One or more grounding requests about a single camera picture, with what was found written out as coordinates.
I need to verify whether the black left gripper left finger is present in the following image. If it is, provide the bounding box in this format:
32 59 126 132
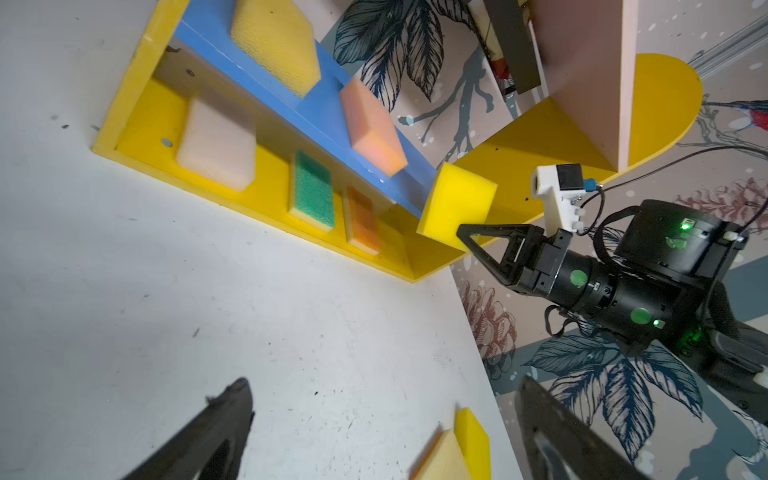
126 377 255 479

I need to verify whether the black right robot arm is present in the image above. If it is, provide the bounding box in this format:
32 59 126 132
457 200 767 423

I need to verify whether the yellow rectangular sponge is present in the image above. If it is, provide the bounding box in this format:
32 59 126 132
230 0 322 98

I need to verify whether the yellow wooden shelf unit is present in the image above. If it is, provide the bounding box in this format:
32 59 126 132
92 1 703 282

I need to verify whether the small bright yellow sponge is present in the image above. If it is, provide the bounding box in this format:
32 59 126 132
417 163 498 252

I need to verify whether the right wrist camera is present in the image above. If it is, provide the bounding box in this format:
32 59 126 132
531 164 600 236

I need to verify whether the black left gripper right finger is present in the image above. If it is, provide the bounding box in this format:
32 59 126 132
515 377 647 479

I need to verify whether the salmon pink sponge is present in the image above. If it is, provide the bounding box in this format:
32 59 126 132
340 77 408 178

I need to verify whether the green scouring sponge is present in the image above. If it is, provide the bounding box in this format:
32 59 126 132
288 150 336 232

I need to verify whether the pale pink sponge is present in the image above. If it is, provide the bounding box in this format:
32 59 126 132
175 95 257 192

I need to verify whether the cream beige sponge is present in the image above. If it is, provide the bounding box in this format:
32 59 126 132
411 430 471 480

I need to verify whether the orange scouring sponge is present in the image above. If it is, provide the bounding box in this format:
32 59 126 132
343 185 381 256

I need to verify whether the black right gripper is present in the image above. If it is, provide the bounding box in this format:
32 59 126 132
457 224 690 345

